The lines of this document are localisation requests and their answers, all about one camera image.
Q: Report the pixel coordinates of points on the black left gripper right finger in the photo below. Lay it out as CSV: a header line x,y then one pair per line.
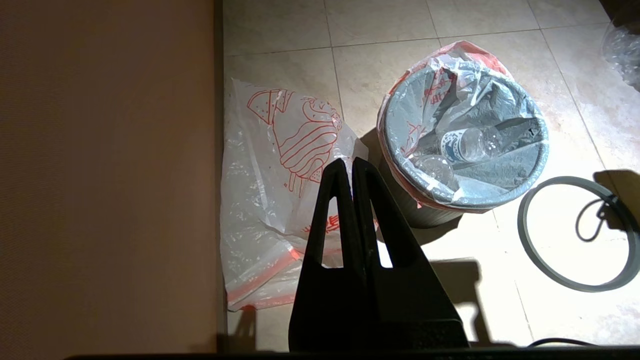
x,y
410,300

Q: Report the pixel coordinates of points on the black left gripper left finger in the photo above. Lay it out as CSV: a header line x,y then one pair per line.
x,y
330,300

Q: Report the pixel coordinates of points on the black trash bin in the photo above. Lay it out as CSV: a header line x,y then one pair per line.
x,y
430,215

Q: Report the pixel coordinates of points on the red-printed bag holding bottles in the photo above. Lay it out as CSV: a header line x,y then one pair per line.
x,y
425,100

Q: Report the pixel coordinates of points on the flat red-printed plastic bag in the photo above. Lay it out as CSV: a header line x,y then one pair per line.
x,y
260,200

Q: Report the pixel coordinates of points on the clear crushed plastic bottle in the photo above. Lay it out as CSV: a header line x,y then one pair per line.
x,y
434,171

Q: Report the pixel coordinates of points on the clear bottle with blue label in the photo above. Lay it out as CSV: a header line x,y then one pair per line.
x,y
465,145

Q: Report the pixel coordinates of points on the crumpled clear plastic wrap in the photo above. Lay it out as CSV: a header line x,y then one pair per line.
x,y
625,50

